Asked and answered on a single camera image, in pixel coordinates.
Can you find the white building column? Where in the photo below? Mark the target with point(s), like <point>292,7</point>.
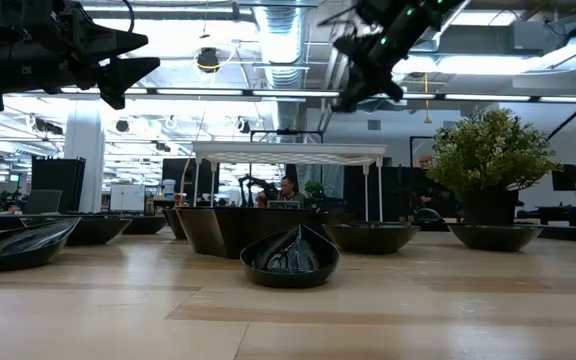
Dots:
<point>84,150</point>

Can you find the black partition panel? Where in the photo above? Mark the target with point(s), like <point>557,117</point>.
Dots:
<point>398,190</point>

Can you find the black background robot arm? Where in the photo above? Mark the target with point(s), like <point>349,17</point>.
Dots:
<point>248,186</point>

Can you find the black leaf mini plate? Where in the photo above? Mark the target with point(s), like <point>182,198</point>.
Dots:
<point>370,240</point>
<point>145,226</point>
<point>98,231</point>
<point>493,239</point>

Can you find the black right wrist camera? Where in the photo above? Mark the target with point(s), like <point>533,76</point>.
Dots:
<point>373,12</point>

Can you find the dark rounded object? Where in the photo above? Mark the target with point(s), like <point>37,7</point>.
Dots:
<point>428,216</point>

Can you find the grey chair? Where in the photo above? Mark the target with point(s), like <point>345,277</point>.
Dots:
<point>42,202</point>

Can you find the white water jug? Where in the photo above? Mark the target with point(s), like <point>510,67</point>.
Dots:
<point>169,189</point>

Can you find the grey laptop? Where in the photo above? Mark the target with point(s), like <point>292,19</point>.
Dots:
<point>283,204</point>

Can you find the tall black cabinet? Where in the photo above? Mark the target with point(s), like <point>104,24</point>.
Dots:
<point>58,185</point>

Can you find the small green background plant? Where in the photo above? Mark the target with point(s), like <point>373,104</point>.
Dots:
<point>314,189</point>

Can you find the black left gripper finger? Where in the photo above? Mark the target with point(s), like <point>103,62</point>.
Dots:
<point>113,40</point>
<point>123,75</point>

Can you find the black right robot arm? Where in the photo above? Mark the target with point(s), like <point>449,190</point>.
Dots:
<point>448,7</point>

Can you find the person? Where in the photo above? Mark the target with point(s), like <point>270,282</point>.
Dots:
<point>288,186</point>
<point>425,161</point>

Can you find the silver spiral air duct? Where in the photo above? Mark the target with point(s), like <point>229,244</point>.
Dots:
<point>280,45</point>

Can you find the black teardrop mini plate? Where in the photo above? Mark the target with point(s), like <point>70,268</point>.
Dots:
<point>18,250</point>
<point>290,260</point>

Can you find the black wavy square mini plate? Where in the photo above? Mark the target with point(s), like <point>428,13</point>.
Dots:
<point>175,225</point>
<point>218,230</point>

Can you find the black monitor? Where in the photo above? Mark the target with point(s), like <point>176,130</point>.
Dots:
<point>566,178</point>

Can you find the black desk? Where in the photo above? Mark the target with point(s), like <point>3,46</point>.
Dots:
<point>568,212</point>

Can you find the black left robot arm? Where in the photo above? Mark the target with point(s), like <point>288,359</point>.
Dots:
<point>8,55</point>

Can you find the green plant in black pot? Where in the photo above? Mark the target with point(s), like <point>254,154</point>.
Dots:
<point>488,155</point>

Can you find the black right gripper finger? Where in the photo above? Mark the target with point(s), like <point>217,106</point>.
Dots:
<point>394,90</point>
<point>364,82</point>

